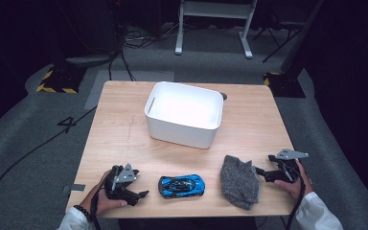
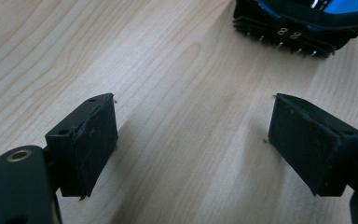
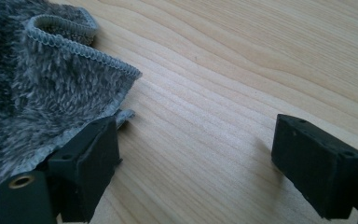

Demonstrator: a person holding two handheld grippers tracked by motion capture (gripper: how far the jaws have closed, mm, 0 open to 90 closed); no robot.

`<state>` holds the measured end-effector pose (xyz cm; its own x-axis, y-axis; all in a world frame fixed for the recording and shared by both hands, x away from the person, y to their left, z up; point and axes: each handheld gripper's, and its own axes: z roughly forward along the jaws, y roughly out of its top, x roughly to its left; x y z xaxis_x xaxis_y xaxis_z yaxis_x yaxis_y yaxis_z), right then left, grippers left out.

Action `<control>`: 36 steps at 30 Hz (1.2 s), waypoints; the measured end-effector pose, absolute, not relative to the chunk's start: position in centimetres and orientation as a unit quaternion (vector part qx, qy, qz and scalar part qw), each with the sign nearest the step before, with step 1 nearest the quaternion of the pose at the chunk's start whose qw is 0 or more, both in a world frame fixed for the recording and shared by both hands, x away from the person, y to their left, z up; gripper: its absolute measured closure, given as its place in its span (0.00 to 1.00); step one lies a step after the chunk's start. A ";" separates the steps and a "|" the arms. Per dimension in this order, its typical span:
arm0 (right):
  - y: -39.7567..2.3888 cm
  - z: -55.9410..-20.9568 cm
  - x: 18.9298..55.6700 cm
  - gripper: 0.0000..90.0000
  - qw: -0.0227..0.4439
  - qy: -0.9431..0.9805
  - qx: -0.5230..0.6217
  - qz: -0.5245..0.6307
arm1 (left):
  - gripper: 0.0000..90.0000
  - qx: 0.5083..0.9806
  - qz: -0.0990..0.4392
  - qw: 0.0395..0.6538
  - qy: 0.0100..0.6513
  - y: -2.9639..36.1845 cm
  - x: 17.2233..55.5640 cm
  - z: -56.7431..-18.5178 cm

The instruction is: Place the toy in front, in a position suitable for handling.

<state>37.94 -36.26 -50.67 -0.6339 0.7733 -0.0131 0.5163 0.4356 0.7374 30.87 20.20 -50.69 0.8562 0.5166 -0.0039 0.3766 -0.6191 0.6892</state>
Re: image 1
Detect dark slanted post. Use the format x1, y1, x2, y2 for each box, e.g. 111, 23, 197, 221
279, 0, 326, 75

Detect person's left hand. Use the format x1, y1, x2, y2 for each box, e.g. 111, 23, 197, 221
80, 170, 129, 217

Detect black yellow striped stand base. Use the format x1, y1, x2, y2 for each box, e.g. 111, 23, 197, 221
35, 64, 87, 95
263, 71, 307, 99

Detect long black floor cable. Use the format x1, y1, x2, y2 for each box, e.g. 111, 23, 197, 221
0, 105, 98, 226

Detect blue toy car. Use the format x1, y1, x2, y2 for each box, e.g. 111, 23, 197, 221
157, 173, 206, 199

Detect person's right hand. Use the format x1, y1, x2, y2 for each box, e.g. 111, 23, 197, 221
273, 159, 314, 201

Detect white plastic bin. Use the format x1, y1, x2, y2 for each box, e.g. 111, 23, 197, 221
144, 80, 225, 150

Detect white metal stand frame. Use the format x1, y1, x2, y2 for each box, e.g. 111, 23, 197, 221
174, 0, 259, 60

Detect black bead bracelet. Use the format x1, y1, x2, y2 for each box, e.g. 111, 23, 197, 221
73, 204, 93, 224

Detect black folding stand legs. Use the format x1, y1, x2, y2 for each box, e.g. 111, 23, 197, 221
252, 18, 305, 63

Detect left hand-held gripper black cable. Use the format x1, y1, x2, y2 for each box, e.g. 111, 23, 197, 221
89, 166, 120, 230

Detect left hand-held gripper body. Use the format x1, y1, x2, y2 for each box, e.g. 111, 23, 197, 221
103, 163, 140, 207

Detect tangle of floor cables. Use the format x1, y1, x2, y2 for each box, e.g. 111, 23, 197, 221
121, 21, 180, 50

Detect grey fuzzy cloth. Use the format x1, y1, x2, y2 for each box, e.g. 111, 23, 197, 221
219, 154, 262, 211

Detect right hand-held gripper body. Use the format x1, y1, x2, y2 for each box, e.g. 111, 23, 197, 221
267, 148, 310, 184

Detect grey round stand foot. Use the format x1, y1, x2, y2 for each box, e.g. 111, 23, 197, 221
64, 53, 113, 69

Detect right hand-held gripper black cable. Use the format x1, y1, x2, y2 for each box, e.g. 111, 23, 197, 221
284, 161, 307, 230

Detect hand-held gripper black cable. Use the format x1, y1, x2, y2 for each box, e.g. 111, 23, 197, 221
284, 161, 307, 230
89, 166, 120, 230

